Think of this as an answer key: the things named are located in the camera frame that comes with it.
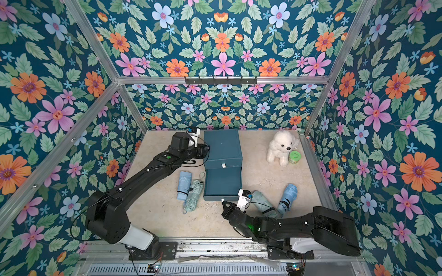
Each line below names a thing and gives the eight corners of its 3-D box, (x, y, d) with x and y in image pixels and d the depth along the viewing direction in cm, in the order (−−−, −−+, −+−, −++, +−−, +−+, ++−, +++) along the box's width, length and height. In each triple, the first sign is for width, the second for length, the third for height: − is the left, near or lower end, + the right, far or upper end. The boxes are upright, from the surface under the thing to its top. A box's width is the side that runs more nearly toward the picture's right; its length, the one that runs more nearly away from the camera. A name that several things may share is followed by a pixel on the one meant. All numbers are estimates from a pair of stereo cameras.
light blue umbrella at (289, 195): (275, 212, 87) (277, 208, 83) (286, 186, 96) (288, 181, 92) (286, 218, 85) (289, 215, 80) (297, 191, 94) (300, 187, 90)
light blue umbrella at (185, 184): (176, 200, 90) (174, 197, 87) (182, 174, 100) (180, 171, 97) (188, 200, 90) (186, 197, 87) (193, 174, 100) (191, 171, 97)
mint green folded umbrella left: (184, 211, 87) (181, 207, 83) (195, 183, 97) (193, 178, 93) (194, 213, 86) (192, 209, 82) (204, 185, 96) (203, 180, 92)
